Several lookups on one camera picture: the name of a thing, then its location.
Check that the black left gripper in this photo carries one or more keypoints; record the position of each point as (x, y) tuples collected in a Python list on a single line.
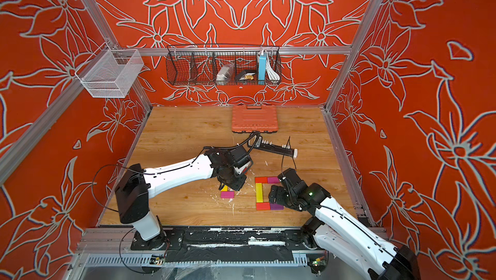
[(238, 186)]

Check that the black wire wall basket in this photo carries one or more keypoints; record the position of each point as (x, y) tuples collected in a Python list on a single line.
[(223, 65)]

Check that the aluminium frame post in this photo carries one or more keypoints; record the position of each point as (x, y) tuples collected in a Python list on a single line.
[(101, 23)]

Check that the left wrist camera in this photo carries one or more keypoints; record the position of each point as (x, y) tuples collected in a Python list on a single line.
[(238, 159)]

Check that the silver packet in basket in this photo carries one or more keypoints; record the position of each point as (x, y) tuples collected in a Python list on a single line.
[(225, 74)]

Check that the long red block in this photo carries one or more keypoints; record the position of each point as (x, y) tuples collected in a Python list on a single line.
[(263, 206)]

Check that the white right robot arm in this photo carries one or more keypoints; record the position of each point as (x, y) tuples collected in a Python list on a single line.
[(333, 229)]

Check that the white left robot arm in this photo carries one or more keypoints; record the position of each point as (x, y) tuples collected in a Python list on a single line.
[(138, 185)]

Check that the small magenta block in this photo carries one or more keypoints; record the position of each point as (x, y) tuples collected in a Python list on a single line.
[(273, 180)]

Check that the orange plastic tool case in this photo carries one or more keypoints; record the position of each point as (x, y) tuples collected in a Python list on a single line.
[(250, 118)]

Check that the red cube block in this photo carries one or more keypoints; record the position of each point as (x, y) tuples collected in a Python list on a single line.
[(261, 180)]

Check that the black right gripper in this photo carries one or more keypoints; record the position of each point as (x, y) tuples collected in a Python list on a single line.
[(280, 190)]

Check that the dark purple block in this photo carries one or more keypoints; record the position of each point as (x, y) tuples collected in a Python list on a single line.
[(274, 206)]

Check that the lime yellow long block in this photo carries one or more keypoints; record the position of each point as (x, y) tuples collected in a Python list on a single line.
[(259, 193)]

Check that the white wire basket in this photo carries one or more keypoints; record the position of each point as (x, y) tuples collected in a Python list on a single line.
[(111, 74)]

